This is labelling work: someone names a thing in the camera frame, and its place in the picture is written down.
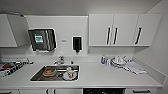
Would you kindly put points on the steel kitchen sink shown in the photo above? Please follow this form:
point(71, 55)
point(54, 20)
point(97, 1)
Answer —
point(36, 76)

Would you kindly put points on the dark paper towel dispenser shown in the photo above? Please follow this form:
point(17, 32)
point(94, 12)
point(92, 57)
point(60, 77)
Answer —
point(40, 39)

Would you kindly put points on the black wall soap dispenser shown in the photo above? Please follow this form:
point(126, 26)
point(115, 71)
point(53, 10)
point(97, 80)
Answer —
point(77, 44)

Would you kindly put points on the small white bottle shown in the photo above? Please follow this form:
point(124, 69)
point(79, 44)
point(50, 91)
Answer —
point(107, 62)

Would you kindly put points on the chrome sink faucet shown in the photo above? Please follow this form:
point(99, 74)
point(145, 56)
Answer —
point(60, 60)

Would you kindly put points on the white wall outlet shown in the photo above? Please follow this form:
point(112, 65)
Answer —
point(63, 40)

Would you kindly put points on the stack of white plates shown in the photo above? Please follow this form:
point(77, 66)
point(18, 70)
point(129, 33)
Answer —
point(119, 61)

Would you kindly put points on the brown bowl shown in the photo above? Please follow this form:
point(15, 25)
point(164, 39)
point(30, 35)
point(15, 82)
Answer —
point(49, 72)

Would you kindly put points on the white cup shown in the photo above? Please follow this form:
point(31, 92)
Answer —
point(69, 73)

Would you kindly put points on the blue dish soap bottle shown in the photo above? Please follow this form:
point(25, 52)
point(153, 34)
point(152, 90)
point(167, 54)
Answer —
point(103, 60)

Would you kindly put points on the white drawer cabinet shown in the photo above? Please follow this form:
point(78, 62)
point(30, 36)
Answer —
point(141, 91)
point(9, 91)

